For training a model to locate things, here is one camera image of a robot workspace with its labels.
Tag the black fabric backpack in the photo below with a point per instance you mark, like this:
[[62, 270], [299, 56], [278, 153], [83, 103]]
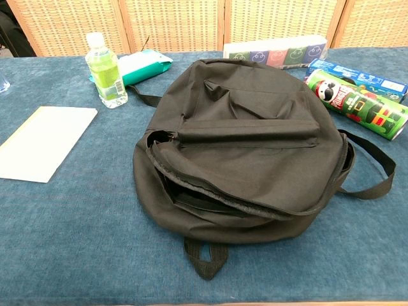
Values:
[[255, 153]]

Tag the teal wet wipes pack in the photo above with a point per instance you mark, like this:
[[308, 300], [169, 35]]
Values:
[[143, 65]]

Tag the multipack of pocket tissues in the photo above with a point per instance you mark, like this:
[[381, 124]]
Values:
[[274, 52]]

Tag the thin black stick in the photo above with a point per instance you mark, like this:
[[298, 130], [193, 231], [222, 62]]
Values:
[[146, 43]]

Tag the green label drink bottle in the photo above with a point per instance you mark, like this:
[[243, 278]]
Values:
[[105, 73]]

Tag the wicker folding screen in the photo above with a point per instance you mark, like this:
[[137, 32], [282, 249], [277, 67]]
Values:
[[178, 22]]

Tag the blue table cloth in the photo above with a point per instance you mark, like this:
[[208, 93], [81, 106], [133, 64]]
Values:
[[79, 229]]

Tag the white and yellow notepad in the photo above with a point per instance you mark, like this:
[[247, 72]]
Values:
[[44, 143]]

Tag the green Pringles can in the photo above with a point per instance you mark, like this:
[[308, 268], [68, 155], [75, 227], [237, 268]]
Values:
[[357, 105]]

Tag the blue cookie box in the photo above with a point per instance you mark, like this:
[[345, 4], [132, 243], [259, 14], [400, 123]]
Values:
[[366, 81]]

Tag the clear water bottle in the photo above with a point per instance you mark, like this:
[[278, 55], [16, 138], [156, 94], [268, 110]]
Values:
[[4, 81]]

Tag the black office chair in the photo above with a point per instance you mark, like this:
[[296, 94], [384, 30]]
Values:
[[12, 28]]

